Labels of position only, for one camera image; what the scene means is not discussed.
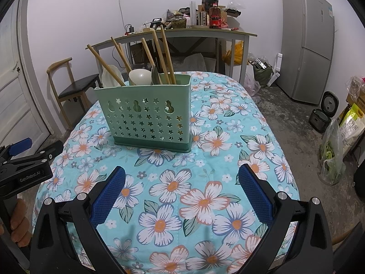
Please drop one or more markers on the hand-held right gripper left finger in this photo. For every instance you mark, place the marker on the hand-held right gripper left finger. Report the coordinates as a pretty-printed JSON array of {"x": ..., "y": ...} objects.
[{"x": 108, "y": 197}]

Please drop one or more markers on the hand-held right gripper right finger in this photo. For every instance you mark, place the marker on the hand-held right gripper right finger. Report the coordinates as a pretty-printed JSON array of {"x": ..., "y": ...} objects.
[{"x": 256, "y": 197}]

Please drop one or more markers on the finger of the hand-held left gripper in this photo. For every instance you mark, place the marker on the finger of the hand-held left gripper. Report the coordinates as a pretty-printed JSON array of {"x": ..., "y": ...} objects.
[
  {"x": 20, "y": 146},
  {"x": 48, "y": 152}
]

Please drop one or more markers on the green plastic utensil holder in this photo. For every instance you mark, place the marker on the green plastic utensil holder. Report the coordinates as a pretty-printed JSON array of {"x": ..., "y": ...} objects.
[{"x": 142, "y": 125}]

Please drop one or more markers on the white rice paddle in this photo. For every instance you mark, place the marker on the white rice paddle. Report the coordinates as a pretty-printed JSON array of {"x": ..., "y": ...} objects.
[{"x": 109, "y": 75}]

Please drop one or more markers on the cream soup spoon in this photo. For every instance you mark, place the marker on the cream soup spoon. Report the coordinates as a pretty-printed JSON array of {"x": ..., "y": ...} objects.
[{"x": 139, "y": 77}]

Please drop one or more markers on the metal spoon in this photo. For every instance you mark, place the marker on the metal spoon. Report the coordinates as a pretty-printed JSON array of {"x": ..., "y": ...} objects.
[{"x": 156, "y": 77}]

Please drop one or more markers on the bundle of wooden chopsticks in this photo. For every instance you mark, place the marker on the bundle of wooden chopsticks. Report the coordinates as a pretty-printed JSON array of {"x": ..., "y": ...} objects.
[{"x": 168, "y": 54}]

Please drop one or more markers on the person's left hand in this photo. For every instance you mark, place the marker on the person's left hand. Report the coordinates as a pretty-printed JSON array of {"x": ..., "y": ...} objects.
[{"x": 21, "y": 222}]

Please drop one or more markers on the white panel door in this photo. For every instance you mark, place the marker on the white panel door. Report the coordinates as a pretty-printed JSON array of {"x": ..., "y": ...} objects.
[{"x": 14, "y": 91}]

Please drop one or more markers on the floral blue blanket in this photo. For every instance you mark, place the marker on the floral blue blanket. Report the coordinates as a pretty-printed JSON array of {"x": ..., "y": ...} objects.
[{"x": 199, "y": 177}]

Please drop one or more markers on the plastic bag of greens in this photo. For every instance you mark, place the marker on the plastic bag of greens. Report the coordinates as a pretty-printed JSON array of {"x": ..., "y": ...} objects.
[{"x": 332, "y": 157}]

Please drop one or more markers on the black rice cooker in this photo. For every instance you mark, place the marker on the black rice cooker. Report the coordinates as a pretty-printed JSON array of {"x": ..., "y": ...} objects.
[{"x": 322, "y": 117}]

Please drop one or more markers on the black trash bin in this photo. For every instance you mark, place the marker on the black trash bin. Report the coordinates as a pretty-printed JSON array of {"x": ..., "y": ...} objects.
[{"x": 360, "y": 179}]

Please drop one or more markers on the pale plastic bag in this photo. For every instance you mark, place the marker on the pale plastic bag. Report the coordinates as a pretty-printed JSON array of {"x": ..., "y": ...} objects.
[{"x": 251, "y": 85}]

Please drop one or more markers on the yellow white rice bag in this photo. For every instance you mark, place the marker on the yellow white rice bag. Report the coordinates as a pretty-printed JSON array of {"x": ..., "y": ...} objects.
[{"x": 352, "y": 125}]

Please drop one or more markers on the green bag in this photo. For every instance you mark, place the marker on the green bag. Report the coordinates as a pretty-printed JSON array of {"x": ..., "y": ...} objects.
[{"x": 261, "y": 72}]

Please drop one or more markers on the white leaning board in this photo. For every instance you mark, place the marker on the white leaning board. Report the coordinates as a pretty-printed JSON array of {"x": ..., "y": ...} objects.
[{"x": 274, "y": 70}]

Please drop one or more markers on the large cardboard box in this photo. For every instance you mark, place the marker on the large cardboard box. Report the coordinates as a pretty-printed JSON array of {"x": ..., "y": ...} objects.
[{"x": 358, "y": 101}]

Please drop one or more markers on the yellow plastic bag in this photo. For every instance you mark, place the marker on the yellow plastic bag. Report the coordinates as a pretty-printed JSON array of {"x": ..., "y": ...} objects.
[{"x": 233, "y": 54}]

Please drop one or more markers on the black charger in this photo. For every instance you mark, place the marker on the black charger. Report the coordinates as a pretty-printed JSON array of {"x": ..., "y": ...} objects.
[{"x": 130, "y": 29}]

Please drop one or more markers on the clear plastic bag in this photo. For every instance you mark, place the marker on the clear plastic bag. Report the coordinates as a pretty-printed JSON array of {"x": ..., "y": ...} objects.
[{"x": 356, "y": 82}]

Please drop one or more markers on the silver refrigerator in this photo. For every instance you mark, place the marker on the silver refrigerator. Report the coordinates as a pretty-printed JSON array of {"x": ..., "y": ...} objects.
[{"x": 305, "y": 48}]

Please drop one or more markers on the grey wooden table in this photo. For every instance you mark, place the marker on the grey wooden table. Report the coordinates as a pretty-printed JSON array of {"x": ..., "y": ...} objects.
[{"x": 199, "y": 33}]

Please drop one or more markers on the small cardboard box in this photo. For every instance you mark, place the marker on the small cardboard box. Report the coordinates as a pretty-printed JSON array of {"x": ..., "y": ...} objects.
[{"x": 231, "y": 18}]

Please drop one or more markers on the glass jar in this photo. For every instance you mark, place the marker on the glass jar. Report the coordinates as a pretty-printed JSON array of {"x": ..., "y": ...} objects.
[{"x": 178, "y": 22}]

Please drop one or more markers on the cooking oil bottle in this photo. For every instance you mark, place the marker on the cooking oil bottle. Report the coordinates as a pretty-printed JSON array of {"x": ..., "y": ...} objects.
[{"x": 215, "y": 17}]

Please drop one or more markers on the steel canister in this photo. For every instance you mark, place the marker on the steel canister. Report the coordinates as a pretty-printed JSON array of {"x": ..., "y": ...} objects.
[{"x": 201, "y": 18}]

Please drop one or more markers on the black box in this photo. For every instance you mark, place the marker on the black box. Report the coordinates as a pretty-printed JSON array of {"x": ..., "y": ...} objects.
[{"x": 209, "y": 2}]

